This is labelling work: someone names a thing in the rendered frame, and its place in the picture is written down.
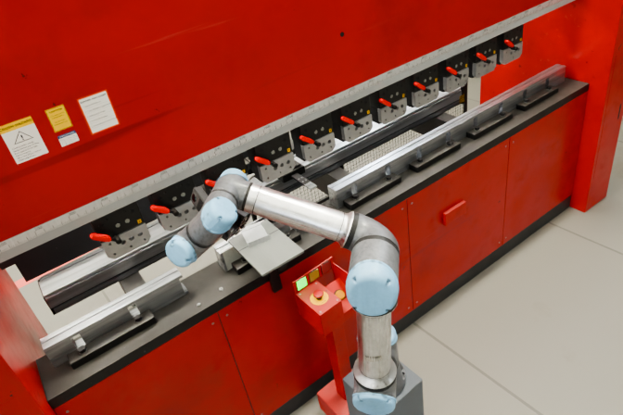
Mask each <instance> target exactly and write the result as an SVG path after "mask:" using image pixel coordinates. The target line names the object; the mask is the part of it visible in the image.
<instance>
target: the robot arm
mask: <svg viewBox="0 0 623 415"><path fill-rule="evenodd" d="M254 175H255V174H254V173H252V174H249V175H248V176H247V175H246V174H245V173H244V172H242V170H238V169H228V170H225V171H224V172H223V173H222V175H221V176H220V177H219V178H218V179H217V181H216V183H215V185H214V187H213V188H212V190H211V192H210V194H209V196H208V195H207V194H206V193H205V191H204V190H203V188H202V187H201V186H199V187H194V189H193V192H192V194H191V197H190V200H191V202H192V203H193V205H194V206H195V207H196V209H197V211H198V213H197V215H196V216H195V217H194V218H193V219H192V220H191V221H190V222H189V223H188V224H187V225H186V226H185V227H184V228H183V229H182V230H181V231H180V232H179V233H178V234H177V235H174V237H173V238H172V239H171V240H170V241H169V242H168V243H167V244H166V255H167V257H168V259H169V260H170V261H171V262H172V263H173V264H174V265H176V266H178V267H182V268H184V267H187V266H189V265H190V264H192V263H193V262H195V261H197V259H198V258H199V257H200V256H201V255H202V254H204V253H205V252H206V251H207V250H208V249H209V248H210V247H212V246H213V245H214V244H215V243H216V242H218V241H219V240H220V239H221V238H222V239H223V240H225V241H226V242H227V241H228V240H229V239H230V238H231V237H232V236H233V235H238V234H239V233H240V232H241V231H242V230H243V229H244V228H246V226H244V225H246V224H247V222H248V220H249V218H250V216H251V214H254V215H257V216H260V217H263V218H265V219H268V220H273V221H276V222H279V223H282V224H285V225H287V226H290V227H293V228H296V229H300V230H302V231H305V232H308V233H313V234H316V235H319V236H322V237H324V238H327V239H330V240H333V241H336V242H338V243H339V244H340V246H341V247H343V248H346V249H348V250H349V251H350V252H351V255H350V267H349V273H348V277H347V280H346V294H347V299H348V300H349V302H350V304H351V306H352V308H353V309H354V310H355V311H356V315H357V341H358V355H357V359H356V361H355V363H354V366H353V378H354V388H353V395H352V397H353V399H352V403H353V405H354V407H355V408H356V409H357V410H359V411H361V412H363V413H366V414H370V415H386V414H389V413H390V412H392V411H393V410H394V408H395V405H396V402H397V399H396V396H398V395H399V394H400V393H401V392H402V390H403V389H404V387H405V384H406V374H405V370H404V368H403V366H402V364H401V362H400V361H399V353H398V343H397V340H398V336H397V334H396V331H395V329H394V327H393V326H392V325H391V312H392V311H393V310H394V309H395V308H396V306H397V305H398V295H399V263H400V248H399V244H398V242H397V239H396V238H395V236H394V235H393V233H392V232H391V231H390V230H389V229H388V228H386V227H385V226H384V225H382V224H381V223H380V222H378V221H376V220H374V219H372V218H369V217H367V216H365V215H363V214H360V213H357V212H354V211H351V212H350V213H345V212H341V211H338V210H335V209H332V208H330V207H325V206H322V205H319V204H316V203H313V202H311V201H308V200H304V199H301V198H298V197H295V196H293V195H288V194H285V193H282V192H279V191H276V190H274V189H271V188H267V187H264V186H261V185H258V184H256V183H253V182H251V181H250V180H251V179H252V178H253V177H254ZM240 229H241V230H240ZM239 230H240V231H239Z"/></svg>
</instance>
